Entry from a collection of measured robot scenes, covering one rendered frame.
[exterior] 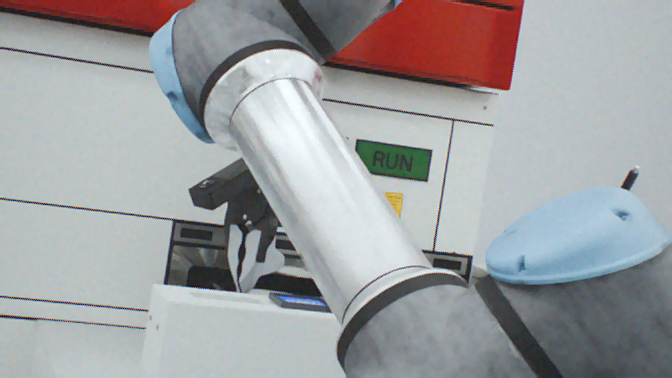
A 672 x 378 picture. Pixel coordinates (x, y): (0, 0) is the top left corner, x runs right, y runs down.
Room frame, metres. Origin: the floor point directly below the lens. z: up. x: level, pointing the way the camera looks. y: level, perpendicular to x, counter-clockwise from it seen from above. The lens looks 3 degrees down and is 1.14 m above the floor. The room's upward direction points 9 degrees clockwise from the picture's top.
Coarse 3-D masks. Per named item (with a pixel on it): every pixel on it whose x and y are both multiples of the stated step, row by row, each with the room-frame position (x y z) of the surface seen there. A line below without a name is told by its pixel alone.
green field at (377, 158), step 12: (360, 144) 1.88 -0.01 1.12; (372, 144) 1.89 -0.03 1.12; (360, 156) 1.88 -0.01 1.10; (372, 156) 1.89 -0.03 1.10; (384, 156) 1.89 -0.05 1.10; (396, 156) 1.90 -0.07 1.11; (408, 156) 1.90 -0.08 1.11; (420, 156) 1.91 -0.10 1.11; (372, 168) 1.89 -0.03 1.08; (384, 168) 1.89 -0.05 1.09; (396, 168) 1.90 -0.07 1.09; (408, 168) 1.90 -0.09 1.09; (420, 168) 1.91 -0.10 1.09
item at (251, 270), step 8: (256, 232) 1.68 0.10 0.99; (248, 240) 1.69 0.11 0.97; (256, 240) 1.68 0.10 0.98; (248, 248) 1.69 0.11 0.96; (256, 248) 1.68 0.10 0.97; (272, 248) 1.71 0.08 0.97; (248, 256) 1.69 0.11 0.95; (272, 256) 1.71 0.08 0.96; (280, 256) 1.72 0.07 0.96; (248, 264) 1.69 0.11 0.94; (256, 264) 1.68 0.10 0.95; (264, 264) 1.70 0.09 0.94; (272, 264) 1.71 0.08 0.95; (280, 264) 1.72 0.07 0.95; (248, 272) 1.69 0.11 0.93; (256, 272) 1.69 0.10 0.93; (264, 272) 1.70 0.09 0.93; (240, 280) 1.70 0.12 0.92; (248, 280) 1.69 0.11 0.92; (256, 280) 1.69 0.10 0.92; (240, 288) 1.70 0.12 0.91; (248, 288) 1.70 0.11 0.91
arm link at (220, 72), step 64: (256, 0) 1.17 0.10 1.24; (192, 64) 1.17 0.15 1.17; (256, 64) 1.13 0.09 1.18; (320, 64) 1.22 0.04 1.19; (192, 128) 1.18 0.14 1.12; (256, 128) 1.11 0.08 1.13; (320, 128) 1.10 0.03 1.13; (320, 192) 1.05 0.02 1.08; (320, 256) 1.02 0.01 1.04; (384, 256) 0.99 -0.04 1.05; (384, 320) 0.94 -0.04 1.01; (448, 320) 0.93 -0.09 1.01
